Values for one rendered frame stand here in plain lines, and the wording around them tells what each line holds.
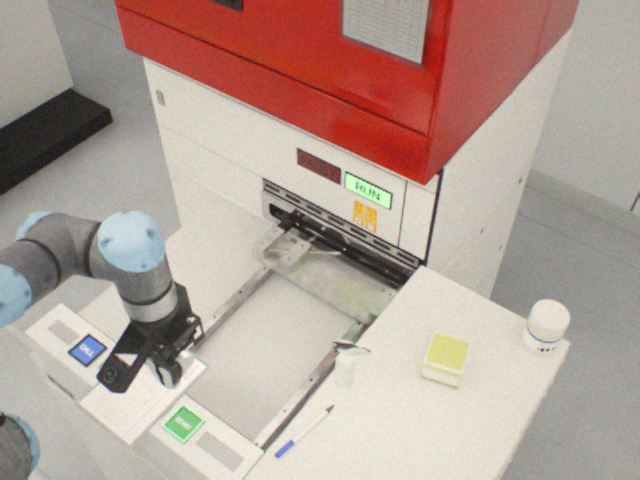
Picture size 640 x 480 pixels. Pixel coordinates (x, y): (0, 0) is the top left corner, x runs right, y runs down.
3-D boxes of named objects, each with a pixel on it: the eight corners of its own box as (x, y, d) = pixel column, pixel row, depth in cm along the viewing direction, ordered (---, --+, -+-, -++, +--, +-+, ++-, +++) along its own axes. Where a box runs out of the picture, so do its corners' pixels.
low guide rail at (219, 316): (292, 245, 164) (291, 237, 162) (298, 249, 163) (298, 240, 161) (146, 387, 137) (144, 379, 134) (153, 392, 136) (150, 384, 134)
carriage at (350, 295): (272, 238, 161) (271, 230, 159) (398, 309, 147) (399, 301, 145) (251, 258, 157) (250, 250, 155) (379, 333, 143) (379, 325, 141)
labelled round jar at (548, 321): (529, 321, 131) (541, 292, 124) (562, 338, 128) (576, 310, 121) (514, 345, 127) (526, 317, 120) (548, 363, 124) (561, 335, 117)
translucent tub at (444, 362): (429, 349, 127) (433, 329, 122) (466, 360, 125) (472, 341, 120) (418, 380, 122) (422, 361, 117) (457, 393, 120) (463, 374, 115)
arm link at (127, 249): (107, 199, 83) (169, 210, 82) (126, 255, 91) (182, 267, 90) (78, 243, 78) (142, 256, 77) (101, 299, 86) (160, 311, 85)
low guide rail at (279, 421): (382, 295, 154) (383, 287, 151) (389, 299, 153) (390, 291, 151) (244, 459, 126) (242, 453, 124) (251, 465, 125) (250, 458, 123)
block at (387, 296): (386, 294, 146) (387, 286, 144) (399, 301, 145) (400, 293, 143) (366, 317, 142) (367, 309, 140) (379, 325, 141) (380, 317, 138)
